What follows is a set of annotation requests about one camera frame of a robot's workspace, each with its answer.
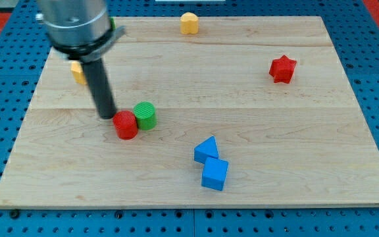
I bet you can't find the blue cube block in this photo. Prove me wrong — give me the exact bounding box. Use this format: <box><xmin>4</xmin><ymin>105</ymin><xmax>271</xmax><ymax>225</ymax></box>
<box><xmin>201</xmin><ymin>157</ymin><xmax>228</xmax><ymax>191</ymax></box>

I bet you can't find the blue triangle block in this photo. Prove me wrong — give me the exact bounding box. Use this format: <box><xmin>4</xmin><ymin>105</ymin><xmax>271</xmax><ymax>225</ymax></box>
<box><xmin>193</xmin><ymin>136</ymin><xmax>219</xmax><ymax>164</ymax></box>

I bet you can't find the red star block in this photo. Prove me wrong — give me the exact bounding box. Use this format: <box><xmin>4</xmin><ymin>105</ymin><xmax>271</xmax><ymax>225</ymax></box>
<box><xmin>269</xmin><ymin>55</ymin><xmax>297</xmax><ymax>84</ymax></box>

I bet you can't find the yellow heart block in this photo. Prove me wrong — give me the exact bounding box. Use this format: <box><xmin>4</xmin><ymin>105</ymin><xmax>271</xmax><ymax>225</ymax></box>
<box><xmin>180</xmin><ymin>12</ymin><xmax>199</xmax><ymax>34</ymax></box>

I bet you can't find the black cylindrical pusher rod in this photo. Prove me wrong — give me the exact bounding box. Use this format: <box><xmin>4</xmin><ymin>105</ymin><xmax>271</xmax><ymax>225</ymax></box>
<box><xmin>81</xmin><ymin>59</ymin><xmax>116</xmax><ymax>119</ymax></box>

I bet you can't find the red cylinder block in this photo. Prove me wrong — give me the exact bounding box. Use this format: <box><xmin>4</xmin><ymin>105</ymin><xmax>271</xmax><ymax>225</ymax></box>
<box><xmin>113</xmin><ymin>111</ymin><xmax>138</xmax><ymax>140</ymax></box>

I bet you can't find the green cylinder block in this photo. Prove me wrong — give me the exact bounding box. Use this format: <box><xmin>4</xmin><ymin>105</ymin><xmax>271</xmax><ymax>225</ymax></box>
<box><xmin>134</xmin><ymin>101</ymin><xmax>157</xmax><ymax>130</ymax></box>

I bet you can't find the wooden board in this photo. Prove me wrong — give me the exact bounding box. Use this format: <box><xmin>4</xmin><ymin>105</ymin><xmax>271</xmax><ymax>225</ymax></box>
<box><xmin>0</xmin><ymin>16</ymin><xmax>379</xmax><ymax>209</ymax></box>

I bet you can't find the green block behind arm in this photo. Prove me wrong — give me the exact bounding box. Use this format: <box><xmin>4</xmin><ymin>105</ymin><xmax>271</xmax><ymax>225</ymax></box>
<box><xmin>110</xmin><ymin>17</ymin><xmax>116</xmax><ymax>31</ymax></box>

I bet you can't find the yellow block behind rod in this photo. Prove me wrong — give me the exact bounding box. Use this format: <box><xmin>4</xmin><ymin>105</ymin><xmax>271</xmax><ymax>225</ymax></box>
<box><xmin>70</xmin><ymin>61</ymin><xmax>87</xmax><ymax>85</ymax></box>

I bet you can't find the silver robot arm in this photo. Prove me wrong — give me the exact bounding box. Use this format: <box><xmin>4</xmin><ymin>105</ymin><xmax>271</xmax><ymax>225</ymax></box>
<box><xmin>36</xmin><ymin>0</ymin><xmax>126</xmax><ymax>119</ymax></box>

